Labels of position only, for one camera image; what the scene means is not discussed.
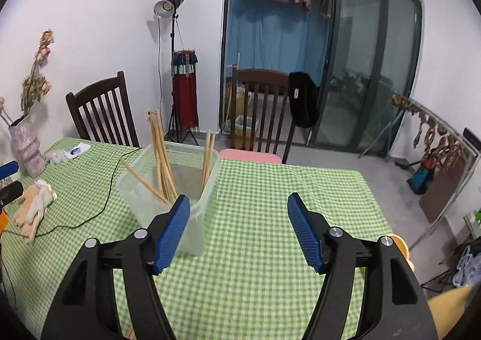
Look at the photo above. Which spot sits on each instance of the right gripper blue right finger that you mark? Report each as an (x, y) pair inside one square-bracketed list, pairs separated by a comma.
[(303, 225)]

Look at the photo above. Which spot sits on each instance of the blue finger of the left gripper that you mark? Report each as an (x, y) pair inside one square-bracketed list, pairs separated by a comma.
[(9, 169), (10, 193)]

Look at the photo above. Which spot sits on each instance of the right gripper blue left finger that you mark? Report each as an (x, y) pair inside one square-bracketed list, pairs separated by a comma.
[(167, 231)]

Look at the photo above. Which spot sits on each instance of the orange box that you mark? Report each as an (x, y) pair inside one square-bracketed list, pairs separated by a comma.
[(3, 221)]

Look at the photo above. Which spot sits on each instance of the beige work glove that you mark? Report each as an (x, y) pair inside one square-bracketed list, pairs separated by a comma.
[(34, 203)]

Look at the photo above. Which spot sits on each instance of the pink speckled vase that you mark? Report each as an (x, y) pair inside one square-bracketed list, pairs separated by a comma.
[(25, 142)]

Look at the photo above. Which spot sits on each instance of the clear plastic container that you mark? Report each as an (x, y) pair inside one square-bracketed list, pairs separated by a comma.
[(186, 162)]

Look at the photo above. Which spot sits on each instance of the white packet on table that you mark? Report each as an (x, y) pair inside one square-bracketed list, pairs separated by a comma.
[(76, 151)]

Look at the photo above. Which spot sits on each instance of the green checkered tablecloth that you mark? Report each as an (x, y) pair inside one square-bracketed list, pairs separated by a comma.
[(251, 282)]

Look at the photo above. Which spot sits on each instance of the dark wooden chair back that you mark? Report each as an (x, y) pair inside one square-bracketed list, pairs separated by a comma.
[(258, 105)]

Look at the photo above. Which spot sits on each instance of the dark wooden chair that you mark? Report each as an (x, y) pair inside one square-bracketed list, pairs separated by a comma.
[(101, 112), (258, 105)]

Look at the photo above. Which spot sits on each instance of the yellow bear mug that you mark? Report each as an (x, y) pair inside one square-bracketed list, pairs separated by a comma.
[(403, 247)]

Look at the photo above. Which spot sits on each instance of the dark wooden chair left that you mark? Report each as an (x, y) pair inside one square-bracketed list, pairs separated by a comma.
[(101, 112)]

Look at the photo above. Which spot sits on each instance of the black jacket on chair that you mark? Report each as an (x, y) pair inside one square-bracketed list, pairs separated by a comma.
[(303, 96)]

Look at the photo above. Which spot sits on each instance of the red cylindrical bin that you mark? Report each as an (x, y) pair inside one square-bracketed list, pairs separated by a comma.
[(184, 78)]

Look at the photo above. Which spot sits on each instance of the drying rack with dried goods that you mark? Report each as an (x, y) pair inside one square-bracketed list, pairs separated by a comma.
[(454, 155)]

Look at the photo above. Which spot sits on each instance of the blue curtain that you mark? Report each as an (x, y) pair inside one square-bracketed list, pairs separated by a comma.
[(266, 34)]

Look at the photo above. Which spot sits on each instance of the yellow thermos jug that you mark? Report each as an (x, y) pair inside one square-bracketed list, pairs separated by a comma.
[(448, 307)]

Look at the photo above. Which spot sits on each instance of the black framed glass door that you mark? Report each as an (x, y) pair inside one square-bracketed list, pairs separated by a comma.
[(372, 54)]

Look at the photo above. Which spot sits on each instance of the studio lamp on stand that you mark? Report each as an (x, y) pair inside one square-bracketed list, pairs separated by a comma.
[(168, 10)]

